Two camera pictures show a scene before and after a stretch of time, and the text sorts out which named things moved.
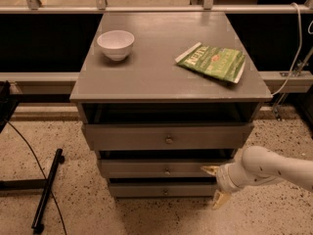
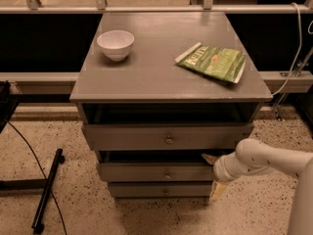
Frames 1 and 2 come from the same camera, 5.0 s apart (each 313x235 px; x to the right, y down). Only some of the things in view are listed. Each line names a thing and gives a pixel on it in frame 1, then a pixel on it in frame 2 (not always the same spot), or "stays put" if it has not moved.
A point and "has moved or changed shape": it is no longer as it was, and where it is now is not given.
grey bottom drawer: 162,190 stays put
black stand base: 45,184 stays put
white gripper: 223,178 -> 220,171
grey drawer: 159,167 has moved or changed shape
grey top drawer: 212,136 stays put
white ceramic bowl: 115,44 stays put
